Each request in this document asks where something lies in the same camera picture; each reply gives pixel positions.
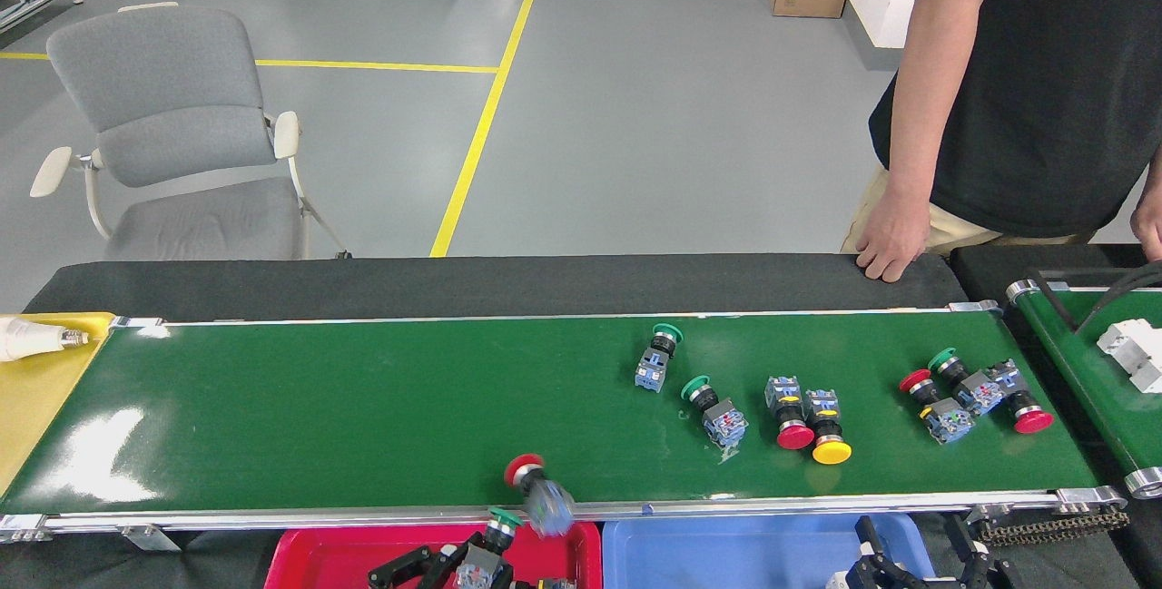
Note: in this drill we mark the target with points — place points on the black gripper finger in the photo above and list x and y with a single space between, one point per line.
870 539
408 564
962 544

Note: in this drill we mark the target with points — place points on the white circuit breaker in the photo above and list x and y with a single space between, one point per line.
1135 353
837 581

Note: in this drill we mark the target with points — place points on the yellow mushroom push button switch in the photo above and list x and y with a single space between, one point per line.
831 451

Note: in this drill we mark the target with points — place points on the person's right forearm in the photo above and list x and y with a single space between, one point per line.
921 117

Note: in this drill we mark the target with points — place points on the long green conveyor belt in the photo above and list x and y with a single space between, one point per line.
363 417

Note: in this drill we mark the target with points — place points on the green infeed conveyor belt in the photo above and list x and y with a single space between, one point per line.
1126 426

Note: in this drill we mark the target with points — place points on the yellow tray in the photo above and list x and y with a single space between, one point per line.
45 407

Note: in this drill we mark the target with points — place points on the person's right hand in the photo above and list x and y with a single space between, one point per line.
894 235

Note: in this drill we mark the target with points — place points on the person's left hand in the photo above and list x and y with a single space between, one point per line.
1151 221

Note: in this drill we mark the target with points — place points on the red plastic bin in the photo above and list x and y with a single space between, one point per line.
336 562

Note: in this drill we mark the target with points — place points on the blue plastic bin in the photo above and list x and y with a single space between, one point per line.
726 557

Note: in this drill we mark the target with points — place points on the black guide plate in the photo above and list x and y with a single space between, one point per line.
1058 303

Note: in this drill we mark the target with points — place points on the white light bulb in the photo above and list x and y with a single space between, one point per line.
27 339

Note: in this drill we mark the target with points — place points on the person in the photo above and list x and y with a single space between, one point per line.
1062 99

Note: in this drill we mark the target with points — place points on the grey office chair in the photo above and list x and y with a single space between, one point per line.
168 72

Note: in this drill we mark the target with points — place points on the push button switch part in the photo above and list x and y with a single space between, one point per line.
549 584

